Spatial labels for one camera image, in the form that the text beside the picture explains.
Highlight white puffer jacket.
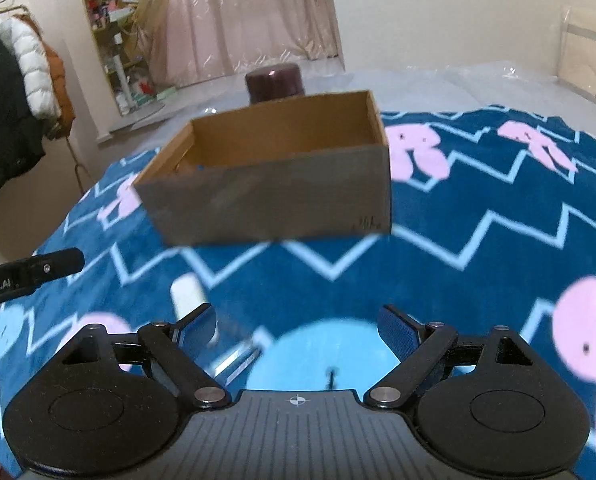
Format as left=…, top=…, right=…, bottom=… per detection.
left=0, top=15, right=62, bottom=121

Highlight black puffer jacket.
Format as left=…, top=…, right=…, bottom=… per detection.
left=0, top=24, right=46, bottom=210

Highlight blue zigzag printed blanket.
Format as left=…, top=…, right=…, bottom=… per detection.
left=0, top=105, right=596, bottom=480

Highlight plastic-wrapped beige headboard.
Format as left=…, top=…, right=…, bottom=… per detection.
left=558, top=4, right=596, bottom=116

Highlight cardboard box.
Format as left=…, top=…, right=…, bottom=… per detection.
left=132, top=90, right=393, bottom=247

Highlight white standing fan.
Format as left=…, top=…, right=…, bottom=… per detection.
left=108, top=0, right=176, bottom=117

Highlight jackets on clothes rack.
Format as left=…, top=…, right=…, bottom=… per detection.
left=0, top=5, right=94, bottom=196

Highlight orange puffer jacket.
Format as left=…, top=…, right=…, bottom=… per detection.
left=12, top=14, right=76, bottom=140

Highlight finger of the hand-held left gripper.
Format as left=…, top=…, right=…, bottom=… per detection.
left=26, top=247, right=85, bottom=287

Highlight clear plastic mattress cover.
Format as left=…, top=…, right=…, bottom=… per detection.
left=303, top=62, right=596, bottom=126

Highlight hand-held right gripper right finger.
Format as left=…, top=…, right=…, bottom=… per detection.
left=365, top=305, right=535, bottom=408

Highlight cluttered storage shelf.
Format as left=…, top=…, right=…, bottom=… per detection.
left=74, top=0, right=179, bottom=116

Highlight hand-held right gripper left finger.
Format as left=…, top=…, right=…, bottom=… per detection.
left=58, top=303, right=231, bottom=408

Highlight white remote control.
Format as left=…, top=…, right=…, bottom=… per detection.
left=170, top=275, right=205, bottom=322

